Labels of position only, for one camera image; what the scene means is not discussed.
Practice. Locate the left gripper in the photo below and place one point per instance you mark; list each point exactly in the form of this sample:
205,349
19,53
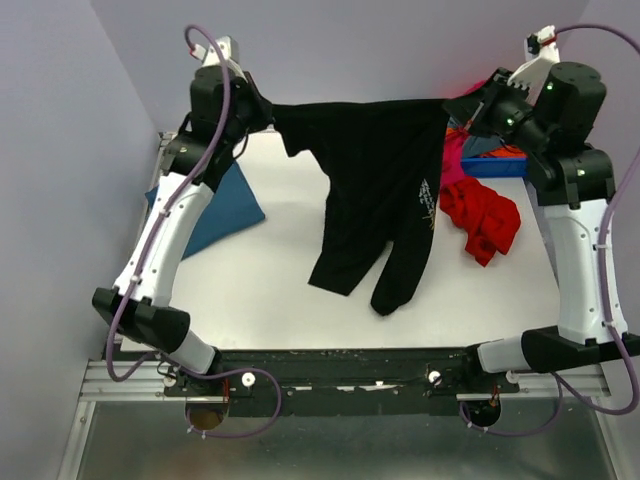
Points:
262,108

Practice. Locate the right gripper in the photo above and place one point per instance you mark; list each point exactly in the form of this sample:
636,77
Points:
473,107

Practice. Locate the black t shirt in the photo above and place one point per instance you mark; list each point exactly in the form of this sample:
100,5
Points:
384,164

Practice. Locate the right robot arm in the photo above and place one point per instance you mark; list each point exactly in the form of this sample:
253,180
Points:
575,185

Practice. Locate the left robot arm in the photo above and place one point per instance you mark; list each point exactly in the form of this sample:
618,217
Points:
225,108

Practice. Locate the grey blue t shirt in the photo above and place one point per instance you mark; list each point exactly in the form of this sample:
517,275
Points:
469,146

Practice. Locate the blue plastic bin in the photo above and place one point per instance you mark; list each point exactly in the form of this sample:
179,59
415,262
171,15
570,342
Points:
495,167

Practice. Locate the magenta t shirt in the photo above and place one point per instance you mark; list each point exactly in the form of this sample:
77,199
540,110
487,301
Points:
452,171

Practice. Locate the orange t shirt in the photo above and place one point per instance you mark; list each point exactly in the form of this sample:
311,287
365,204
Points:
504,151

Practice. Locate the folded blue t shirt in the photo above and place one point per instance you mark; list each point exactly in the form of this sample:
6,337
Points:
232,209

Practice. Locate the red t shirt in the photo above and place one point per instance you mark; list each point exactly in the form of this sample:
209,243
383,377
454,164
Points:
490,220

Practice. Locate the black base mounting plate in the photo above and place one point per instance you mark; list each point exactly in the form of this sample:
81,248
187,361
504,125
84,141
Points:
343,382

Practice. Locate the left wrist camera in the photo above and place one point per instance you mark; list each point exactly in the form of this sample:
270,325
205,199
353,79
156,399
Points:
226,49

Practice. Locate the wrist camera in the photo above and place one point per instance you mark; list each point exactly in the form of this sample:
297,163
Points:
541,53
226,49

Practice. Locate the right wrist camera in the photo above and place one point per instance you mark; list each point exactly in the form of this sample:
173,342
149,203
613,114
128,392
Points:
541,53

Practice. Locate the aluminium frame rail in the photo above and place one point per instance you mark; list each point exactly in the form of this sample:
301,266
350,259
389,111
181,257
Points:
96,388

